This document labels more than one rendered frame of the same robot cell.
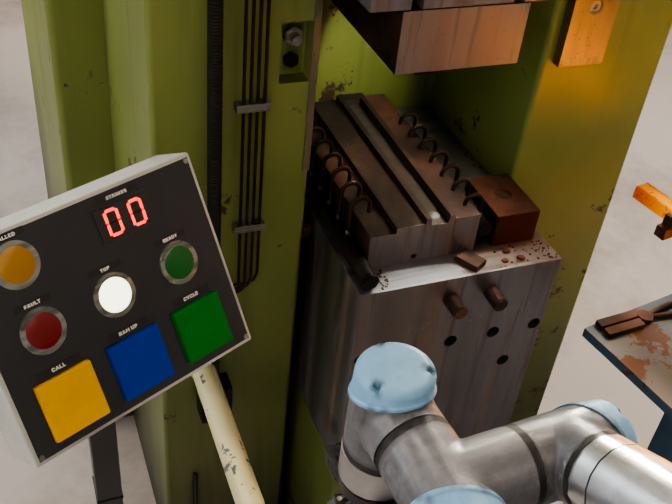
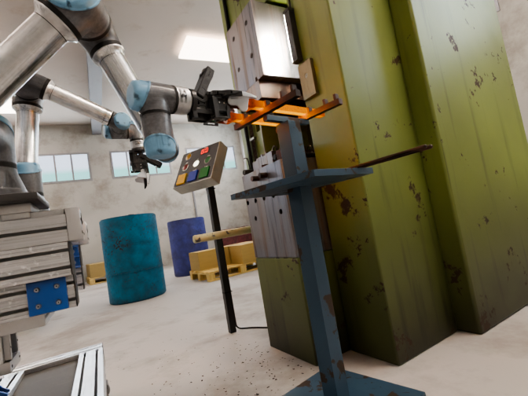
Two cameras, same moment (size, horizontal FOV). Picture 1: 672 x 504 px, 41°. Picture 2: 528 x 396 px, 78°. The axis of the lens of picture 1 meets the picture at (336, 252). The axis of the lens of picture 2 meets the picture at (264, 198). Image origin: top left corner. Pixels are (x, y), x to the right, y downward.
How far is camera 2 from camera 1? 238 cm
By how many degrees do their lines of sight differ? 87
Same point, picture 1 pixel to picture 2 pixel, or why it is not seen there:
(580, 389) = (511, 372)
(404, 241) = (258, 163)
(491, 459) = not seen: hidden behind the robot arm
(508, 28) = (257, 89)
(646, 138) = not seen: outside the picture
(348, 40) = not seen: hidden behind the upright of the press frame
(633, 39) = (328, 79)
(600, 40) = (311, 85)
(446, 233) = (265, 159)
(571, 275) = (358, 201)
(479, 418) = (284, 246)
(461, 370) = (271, 214)
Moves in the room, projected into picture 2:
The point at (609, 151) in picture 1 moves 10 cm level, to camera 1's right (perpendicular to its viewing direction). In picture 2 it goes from (342, 129) to (351, 122)
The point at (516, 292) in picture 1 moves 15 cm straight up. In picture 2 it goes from (273, 175) to (267, 144)
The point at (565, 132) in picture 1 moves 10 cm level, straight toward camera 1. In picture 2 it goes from (322, 126) to (301, 130)
